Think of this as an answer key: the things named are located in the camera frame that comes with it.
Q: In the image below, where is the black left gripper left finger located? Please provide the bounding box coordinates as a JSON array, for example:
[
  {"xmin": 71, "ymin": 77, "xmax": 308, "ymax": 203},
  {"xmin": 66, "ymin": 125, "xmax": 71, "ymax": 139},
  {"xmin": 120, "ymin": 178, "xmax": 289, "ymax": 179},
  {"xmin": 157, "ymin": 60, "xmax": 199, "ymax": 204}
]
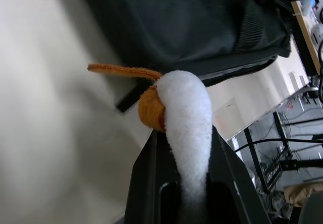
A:
[{"xmin": 123, "ymin": 129, "xmax": 184, "ymax": 224}]

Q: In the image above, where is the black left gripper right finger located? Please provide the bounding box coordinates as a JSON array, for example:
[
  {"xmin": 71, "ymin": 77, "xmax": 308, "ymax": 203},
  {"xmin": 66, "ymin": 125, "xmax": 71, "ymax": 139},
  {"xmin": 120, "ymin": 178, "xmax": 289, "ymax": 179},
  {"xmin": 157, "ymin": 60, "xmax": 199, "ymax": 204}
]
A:
[{"xmin": 201, "ymin": 124, "xmax": 273, "ymax": 224}]

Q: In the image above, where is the white egg plush toy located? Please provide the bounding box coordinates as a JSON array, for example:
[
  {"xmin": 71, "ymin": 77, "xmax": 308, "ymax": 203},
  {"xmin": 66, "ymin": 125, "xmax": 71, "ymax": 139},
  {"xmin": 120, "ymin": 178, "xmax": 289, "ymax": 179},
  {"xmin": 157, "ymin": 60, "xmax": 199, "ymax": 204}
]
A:
[{"xmin": 87, "ymin": 63, "xmax": 214, "ymax": 214}]

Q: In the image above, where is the black laptop bag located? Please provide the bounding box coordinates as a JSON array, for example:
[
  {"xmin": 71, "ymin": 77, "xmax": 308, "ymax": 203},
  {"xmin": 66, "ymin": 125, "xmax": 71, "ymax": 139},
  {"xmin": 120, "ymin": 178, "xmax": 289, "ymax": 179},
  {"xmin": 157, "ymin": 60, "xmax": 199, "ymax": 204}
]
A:
[{"xmin": 78, "ymin": 0, "xmax": 295, "ymax": 87}]

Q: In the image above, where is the crumpled tan paper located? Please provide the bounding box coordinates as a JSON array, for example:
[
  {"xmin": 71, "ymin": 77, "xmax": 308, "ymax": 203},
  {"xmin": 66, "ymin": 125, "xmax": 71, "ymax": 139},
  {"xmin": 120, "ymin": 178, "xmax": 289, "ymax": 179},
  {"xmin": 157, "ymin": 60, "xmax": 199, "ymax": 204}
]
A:
[{"xmin": 282, "ymin": 182, "xmax": 323, "ymax": 208}]

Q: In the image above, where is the light wooden board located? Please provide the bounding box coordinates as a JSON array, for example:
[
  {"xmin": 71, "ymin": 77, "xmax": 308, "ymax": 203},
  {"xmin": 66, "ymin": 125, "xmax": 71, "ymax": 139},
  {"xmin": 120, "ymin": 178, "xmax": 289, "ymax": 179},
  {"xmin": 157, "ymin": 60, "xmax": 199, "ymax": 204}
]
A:
[{"xmin": 291, "ymin": 0, "xmax": 323, "ymax": 75}]

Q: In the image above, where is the black metal rack frame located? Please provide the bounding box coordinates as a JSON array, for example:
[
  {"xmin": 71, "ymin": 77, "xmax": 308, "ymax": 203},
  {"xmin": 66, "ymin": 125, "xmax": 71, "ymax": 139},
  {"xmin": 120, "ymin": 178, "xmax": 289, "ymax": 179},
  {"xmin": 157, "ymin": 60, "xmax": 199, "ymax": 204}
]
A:
[{"xmin": 243, "ymin": 110, "xmax": 323, "ymax": 193}]

